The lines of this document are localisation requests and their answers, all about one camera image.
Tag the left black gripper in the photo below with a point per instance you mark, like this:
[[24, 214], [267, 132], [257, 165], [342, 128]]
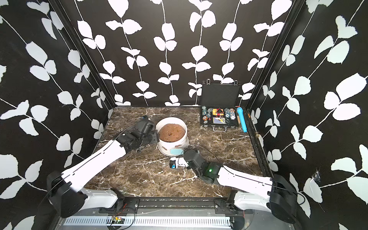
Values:
[[155, 136]]

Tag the white ceramic pot with mud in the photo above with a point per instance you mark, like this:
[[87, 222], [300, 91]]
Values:
[[172, 134]]

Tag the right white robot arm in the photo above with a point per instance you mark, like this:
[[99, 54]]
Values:
[[271, 194]]

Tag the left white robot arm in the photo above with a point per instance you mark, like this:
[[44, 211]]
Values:
[[66, 190]]

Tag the open black poker chip case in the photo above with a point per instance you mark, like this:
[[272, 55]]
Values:
[[218, 105]]

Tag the small green circuit board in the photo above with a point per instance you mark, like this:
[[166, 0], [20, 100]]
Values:
[[117, 220]]

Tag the blue microphone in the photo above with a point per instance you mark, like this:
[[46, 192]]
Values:
[[242, 119]]

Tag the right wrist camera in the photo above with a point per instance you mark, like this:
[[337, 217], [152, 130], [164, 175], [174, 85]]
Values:
[[172, 164]]

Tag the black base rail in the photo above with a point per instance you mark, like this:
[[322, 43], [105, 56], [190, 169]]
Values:
[[178, 207]]

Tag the white perforated cable tray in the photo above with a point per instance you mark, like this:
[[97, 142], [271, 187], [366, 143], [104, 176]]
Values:
[[105, 221]]

